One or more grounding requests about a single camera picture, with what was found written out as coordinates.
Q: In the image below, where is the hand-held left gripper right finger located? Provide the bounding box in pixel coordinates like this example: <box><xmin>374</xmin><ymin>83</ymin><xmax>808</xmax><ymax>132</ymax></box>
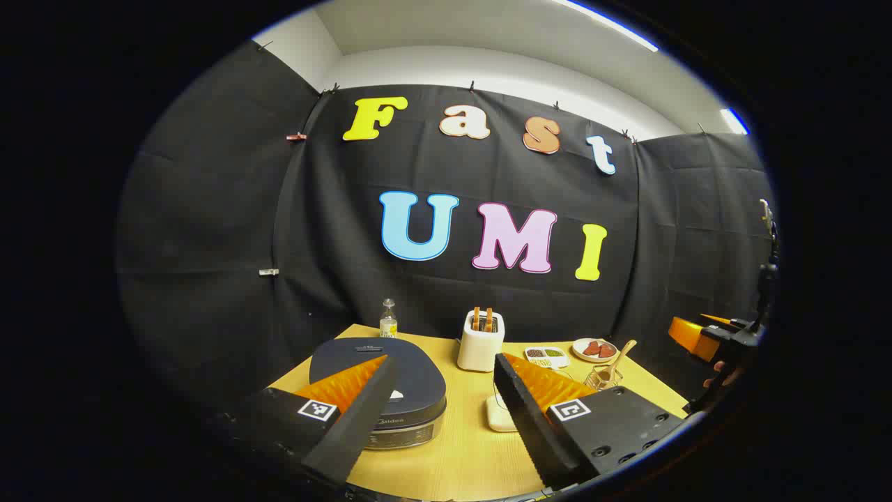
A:
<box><xmin>493</xmin><ymin>352</ymin><xmax>687</xmax><ymax>492</ymax></box>

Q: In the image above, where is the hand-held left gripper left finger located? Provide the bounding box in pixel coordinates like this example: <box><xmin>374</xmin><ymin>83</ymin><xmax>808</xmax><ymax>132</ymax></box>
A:
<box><xmin>209</xmin><ymin>354</ymin><xmax>401</xmax><ymax>487</ymax></box>

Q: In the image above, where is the pile of white rice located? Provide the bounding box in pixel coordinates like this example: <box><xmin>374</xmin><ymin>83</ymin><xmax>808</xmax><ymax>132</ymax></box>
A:
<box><xmin>486</xmin><ymin>393</ymin><xmax>518</xmax><ymax>433</ymax></box>

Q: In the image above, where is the wooden spoon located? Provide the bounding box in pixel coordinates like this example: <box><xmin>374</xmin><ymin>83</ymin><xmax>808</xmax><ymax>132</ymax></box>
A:
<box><xmin>597</xmin><ymin>340</ymin><xmax>638</xmax><ymax>388</ymax></box>

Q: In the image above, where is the dark lidded silver rice cooker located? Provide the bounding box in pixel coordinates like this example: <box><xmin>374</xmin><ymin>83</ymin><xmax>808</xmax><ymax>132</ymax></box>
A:
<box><xmin>309</xmin><ymin>337</ymin><xmax>447</xmax><ymax>450</ymax></box>

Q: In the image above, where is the white divided dish of beans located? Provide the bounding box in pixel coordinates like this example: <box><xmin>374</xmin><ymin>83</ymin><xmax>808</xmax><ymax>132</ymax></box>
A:
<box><xmin>524</xmin><ymin>347</ymin><xmax>571</xmax><ymax>370</ymax></box>

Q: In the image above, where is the round white plate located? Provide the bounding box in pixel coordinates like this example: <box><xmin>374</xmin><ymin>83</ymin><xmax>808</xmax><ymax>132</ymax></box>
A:
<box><xmin>572</xmin><ymin>337</ymin><xmax>619</xmax><ymax>363</ymax></box>

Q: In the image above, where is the white toaster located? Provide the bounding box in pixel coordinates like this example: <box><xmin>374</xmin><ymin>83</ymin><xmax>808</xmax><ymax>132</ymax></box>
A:
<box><xmin>457</xmin><ymin>310</ymin><xmax>506</xmax><ymax>372</ymax></box>

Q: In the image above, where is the black backdrop cloth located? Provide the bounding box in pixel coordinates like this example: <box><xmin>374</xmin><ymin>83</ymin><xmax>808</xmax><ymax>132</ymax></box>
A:
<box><xmin>115</xmin><ymin>38</ymin><xmax>778</xmax><ymax>433</ymax></box>

